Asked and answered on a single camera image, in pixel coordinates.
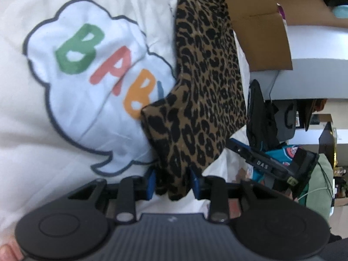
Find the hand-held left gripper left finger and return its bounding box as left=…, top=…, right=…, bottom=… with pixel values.
left=67, top=168, right=157, bottom=223

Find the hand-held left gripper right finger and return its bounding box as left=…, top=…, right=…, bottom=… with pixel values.
left=190, top=168, right=276, bottom=223

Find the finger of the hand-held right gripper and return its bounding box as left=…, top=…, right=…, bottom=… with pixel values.
left=226, top=138, right=290, bottom=181

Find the leopard print garment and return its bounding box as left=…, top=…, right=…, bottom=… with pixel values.
left=140, top=0, right=248, bottom=203

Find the teal printed garment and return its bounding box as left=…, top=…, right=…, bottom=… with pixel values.
left=251, top=144, right=302, bottom=184

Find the black hanging garment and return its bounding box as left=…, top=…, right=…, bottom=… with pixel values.
left=246, top=79, right=279, bottom=151

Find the white printed blanket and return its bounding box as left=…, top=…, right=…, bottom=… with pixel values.
left=0, top=0, right=254, bottom=246

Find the brown cardboard box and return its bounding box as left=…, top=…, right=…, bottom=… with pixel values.
left=272, top=0, right=348, bottom=28
left=212, top=0, right=293, bottom=72

